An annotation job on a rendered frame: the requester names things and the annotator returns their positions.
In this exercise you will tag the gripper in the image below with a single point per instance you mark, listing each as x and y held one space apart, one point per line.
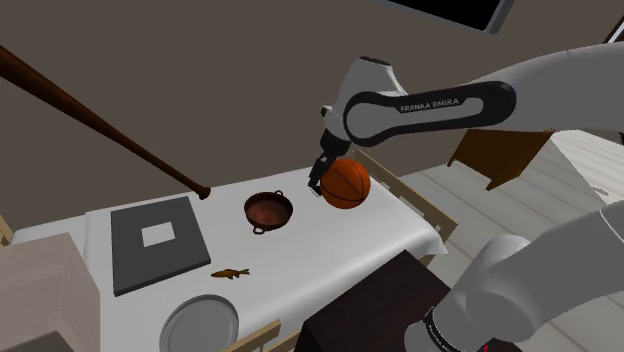
334 145

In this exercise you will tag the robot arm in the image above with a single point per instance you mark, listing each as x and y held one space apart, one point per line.
536 273

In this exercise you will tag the orange basketball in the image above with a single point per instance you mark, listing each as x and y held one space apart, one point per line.
346 184

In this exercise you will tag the small brown fish figure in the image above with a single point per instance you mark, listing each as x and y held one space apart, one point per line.
229 274

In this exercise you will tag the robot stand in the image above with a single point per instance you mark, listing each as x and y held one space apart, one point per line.
370 307

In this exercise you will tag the grey book with white square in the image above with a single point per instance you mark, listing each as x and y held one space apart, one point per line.
146 263

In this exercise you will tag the grey plate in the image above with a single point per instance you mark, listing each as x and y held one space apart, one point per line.
197 326

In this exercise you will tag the brown wooden baseball bat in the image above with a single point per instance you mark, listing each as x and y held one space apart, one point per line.
97 121

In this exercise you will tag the light wooden bedside cabinet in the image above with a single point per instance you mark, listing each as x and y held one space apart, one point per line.
39 297

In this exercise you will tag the black screen with grey frame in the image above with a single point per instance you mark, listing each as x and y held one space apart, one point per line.
453 8

